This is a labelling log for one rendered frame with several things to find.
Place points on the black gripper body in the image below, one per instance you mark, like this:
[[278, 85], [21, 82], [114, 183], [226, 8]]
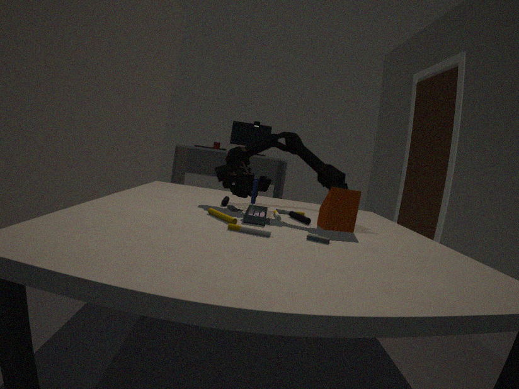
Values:
[[244, 171]]

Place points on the keyboard with white letter keys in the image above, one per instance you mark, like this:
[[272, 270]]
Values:
[[255, 215]]

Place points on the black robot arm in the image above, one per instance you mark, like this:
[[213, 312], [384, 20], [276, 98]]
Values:
[[327, 174]]

